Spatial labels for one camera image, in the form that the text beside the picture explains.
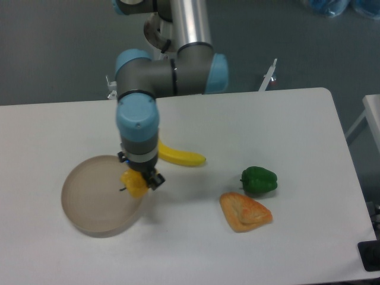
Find toy triangular pastry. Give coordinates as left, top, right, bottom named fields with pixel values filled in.
left=219, top=192, right=273, bottom=233

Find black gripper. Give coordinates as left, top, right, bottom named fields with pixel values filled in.
left=117, top=151, right=165, bottom=191

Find black device at edge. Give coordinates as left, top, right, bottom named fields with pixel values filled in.
left=357, top=240, right=380, bottom=272

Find green toy bell pepper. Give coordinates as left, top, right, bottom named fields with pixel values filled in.
left=240, top=166, right=278, bottom=194

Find yellow toy bell pepper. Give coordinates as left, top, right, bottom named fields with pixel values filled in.
left=120, top=169, right=148, bottom=198

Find blue plastic bags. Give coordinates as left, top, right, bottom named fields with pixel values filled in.
left=300, top=0, right=379, bottom=20

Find yellow toy banana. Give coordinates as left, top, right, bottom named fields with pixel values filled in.
left=158, top=140, right=206, bottom=167

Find white side table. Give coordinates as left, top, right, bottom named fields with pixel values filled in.
left=344, top=94, right=379, bottom=149

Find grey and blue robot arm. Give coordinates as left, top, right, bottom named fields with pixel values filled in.
left=112, top=1, right=229, bottom=189

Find beige round plate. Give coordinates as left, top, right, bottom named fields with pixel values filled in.
left=61, top=155, right=143, bottom=238

